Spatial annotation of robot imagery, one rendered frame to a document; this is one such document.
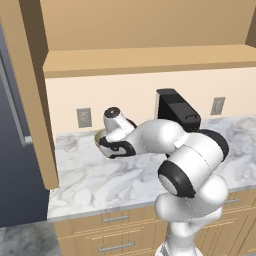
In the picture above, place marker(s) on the tan drawer front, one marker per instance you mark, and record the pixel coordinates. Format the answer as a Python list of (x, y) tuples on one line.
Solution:
[(245, 199), (80, 245), (83, 223)]

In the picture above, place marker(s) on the tan wall cabinet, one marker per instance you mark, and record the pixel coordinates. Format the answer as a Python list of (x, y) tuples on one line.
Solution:
[(146, 33)]

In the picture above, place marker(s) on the black coffee machine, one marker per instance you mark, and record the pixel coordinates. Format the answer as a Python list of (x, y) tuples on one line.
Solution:
[(176, 108)]

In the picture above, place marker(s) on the pale yellow bowl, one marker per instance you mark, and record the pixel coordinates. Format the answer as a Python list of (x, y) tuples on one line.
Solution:
[(99, 136)]

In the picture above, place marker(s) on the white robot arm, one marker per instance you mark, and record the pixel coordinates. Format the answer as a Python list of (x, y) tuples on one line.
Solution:
[(196, 156)]

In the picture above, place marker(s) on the grey wall outlet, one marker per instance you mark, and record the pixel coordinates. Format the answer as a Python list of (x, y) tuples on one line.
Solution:
[(218, 106), (84, 117)]

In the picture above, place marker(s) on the dark grey fridge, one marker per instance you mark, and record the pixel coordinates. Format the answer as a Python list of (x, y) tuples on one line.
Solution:
[(16, 186)]

